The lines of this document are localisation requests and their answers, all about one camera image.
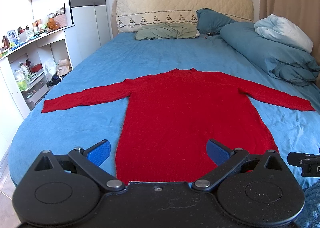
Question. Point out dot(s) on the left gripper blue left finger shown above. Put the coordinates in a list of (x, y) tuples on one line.
[(98, 153)]

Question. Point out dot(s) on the cream quilted headboard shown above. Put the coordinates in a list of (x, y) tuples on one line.
[(133, 14)]

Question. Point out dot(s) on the red knit sweater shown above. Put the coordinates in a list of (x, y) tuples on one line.
[(171, 116)]

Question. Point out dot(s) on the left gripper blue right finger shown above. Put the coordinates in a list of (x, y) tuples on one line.
[(218, 152)]

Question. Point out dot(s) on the white shelf desk unit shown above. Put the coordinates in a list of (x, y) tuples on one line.
[(27, 67)]

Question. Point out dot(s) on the teal rolled duvet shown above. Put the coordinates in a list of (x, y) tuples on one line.
[(276, 59)]

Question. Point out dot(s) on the orange teddy bear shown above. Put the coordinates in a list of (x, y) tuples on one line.
[(53, 25)]

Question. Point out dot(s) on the light blue white blanket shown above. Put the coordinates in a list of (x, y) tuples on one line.
[(282, 30)]

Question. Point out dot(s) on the blue bed sheet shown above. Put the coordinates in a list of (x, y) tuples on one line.
[(124, 57)]

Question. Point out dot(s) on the green pillow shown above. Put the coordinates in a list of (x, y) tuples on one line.
[(167, 31)]

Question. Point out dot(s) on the dark teal pillow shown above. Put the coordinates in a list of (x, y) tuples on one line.
[(211, 22)]

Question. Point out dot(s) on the pink basket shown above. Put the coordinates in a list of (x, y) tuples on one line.
[(61, 20)]

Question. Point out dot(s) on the white grey wardrobe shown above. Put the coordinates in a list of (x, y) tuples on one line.
[(91, 28)]

